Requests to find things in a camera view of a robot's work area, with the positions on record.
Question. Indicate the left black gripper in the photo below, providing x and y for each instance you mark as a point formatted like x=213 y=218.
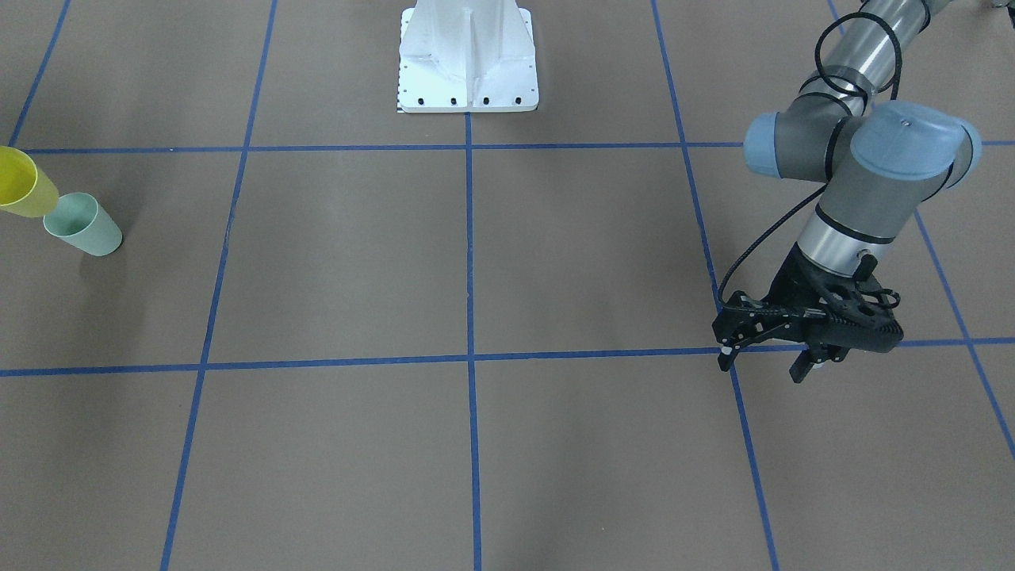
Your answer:
x=794 y=280

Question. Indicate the yellow plastic cup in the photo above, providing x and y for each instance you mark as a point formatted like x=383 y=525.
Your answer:
x=26 y=190

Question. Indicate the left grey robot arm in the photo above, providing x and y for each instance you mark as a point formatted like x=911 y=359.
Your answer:
x=876 y=159

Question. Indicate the light green plastic cup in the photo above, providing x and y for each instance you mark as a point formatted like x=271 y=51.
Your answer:
x=80 y=220

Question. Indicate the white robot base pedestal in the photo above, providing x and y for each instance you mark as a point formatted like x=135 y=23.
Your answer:
x=467 y=57

